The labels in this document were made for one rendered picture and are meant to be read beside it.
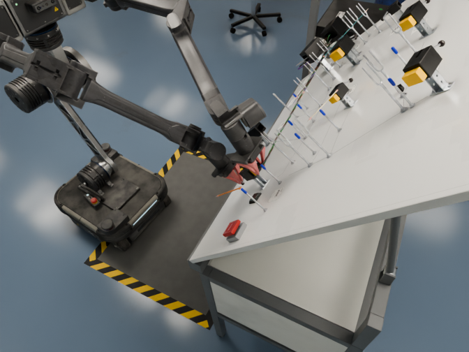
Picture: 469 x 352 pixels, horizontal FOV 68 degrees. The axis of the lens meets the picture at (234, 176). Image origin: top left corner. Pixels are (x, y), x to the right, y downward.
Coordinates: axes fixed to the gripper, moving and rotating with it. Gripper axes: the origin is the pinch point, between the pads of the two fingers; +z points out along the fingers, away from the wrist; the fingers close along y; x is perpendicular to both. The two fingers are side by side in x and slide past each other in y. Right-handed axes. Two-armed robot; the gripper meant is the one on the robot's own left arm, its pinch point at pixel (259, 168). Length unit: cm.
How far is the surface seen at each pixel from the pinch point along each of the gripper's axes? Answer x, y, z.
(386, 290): -36, -11, 35
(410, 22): -34, 44, -16
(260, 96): 145, 147, 87
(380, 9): 13, 130, 21
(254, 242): -13.2, -23.5, 0.8
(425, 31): -36, 49, -9
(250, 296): 4.3, -30.1, 34.3
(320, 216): -33.3, -16.6, -8.5
